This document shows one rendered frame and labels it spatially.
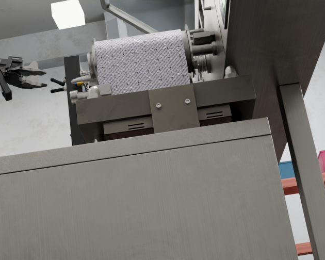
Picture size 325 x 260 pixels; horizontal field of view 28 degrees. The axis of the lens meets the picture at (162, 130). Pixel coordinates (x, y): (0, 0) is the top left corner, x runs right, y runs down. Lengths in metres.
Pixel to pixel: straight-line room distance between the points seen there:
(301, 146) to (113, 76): 0.53
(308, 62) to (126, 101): 0.54
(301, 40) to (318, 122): 9.70
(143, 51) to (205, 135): 0.45
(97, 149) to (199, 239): 0.28
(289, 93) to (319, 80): 9.79
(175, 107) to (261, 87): 0.46
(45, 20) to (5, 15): 0.74
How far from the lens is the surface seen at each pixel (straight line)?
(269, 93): 1.88
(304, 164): 1.76
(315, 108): 11.41
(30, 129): 11.85
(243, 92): 1.45
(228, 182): 1.32
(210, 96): 1.45
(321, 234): 1.72
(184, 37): 1.75
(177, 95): 1.43
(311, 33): 1.61
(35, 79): 2.49
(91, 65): 1.76
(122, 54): 1.73
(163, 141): 1.34
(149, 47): 1.73
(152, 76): 1.69
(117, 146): 1.35
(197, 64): 2.04
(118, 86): 1.69
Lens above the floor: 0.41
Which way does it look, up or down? 22 degrees up
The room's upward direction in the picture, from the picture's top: 9 degrees counter-clockwise
